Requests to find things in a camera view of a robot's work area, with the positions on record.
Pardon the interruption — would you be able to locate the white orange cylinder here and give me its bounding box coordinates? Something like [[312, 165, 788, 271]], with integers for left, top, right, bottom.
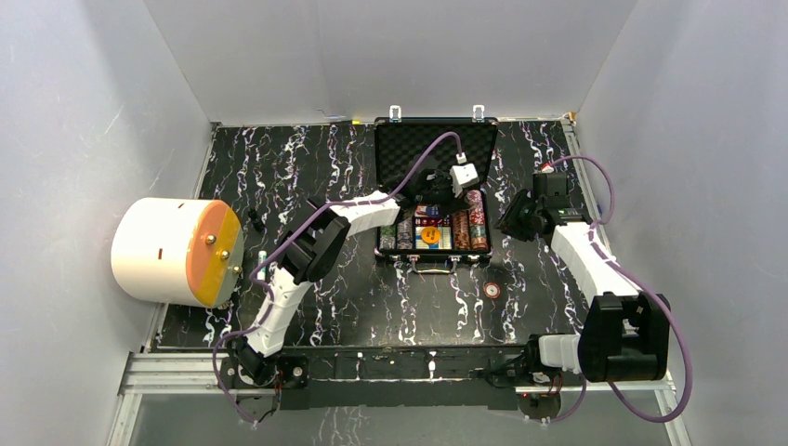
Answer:
[[111, 197, 244, 308]]

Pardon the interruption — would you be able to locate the brown orange chip row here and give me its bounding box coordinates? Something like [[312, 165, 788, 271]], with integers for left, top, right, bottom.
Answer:
[[452, 210, 471, 250]]

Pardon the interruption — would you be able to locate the blue playing card deck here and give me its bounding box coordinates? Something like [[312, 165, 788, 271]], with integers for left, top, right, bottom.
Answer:
[[414, 227, 453, 250]]

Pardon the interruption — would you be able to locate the purple red green chip row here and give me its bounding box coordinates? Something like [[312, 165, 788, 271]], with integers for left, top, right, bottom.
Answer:
[[466, 190, 490, 250]]

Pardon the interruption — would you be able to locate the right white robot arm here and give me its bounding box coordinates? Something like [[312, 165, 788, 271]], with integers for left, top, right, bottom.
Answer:
[[496, 172, 670, 385]]

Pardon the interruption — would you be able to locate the light blue orange chip row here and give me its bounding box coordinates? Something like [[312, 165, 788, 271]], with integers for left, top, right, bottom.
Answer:
[[396, 219, 414, 250]]

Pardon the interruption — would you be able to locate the white green tube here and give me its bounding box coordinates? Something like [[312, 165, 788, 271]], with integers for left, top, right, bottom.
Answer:
[[256, 250, 268, 281]]

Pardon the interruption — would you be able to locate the yellow big blind button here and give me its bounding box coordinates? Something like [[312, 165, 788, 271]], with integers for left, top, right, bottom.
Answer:
[[419, 226, 441, 245]]

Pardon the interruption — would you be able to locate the red white poker chip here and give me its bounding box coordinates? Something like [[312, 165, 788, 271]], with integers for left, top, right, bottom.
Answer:
[[483, 282, 501, 299]]

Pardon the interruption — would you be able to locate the red playing card deck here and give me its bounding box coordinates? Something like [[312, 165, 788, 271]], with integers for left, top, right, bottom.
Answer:
[[414, 205, 440, 218]]

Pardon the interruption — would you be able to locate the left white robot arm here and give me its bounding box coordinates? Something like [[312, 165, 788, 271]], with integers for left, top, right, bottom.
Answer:
[[220, 163, 479, 387]]

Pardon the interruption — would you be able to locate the black poker set case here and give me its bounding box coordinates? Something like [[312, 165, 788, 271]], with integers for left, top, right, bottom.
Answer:
[[374, 105, 499, 275]]

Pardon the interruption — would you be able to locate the red dice row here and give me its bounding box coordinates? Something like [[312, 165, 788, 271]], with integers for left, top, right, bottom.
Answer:
[[414, 217, 451, 227]]

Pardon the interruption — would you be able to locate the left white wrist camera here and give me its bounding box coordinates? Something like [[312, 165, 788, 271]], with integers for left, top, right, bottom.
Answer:
[[450, 152, 479, 198]]

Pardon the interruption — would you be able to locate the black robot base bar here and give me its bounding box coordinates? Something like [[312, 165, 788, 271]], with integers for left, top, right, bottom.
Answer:
[[217, 341, 580, 411]]

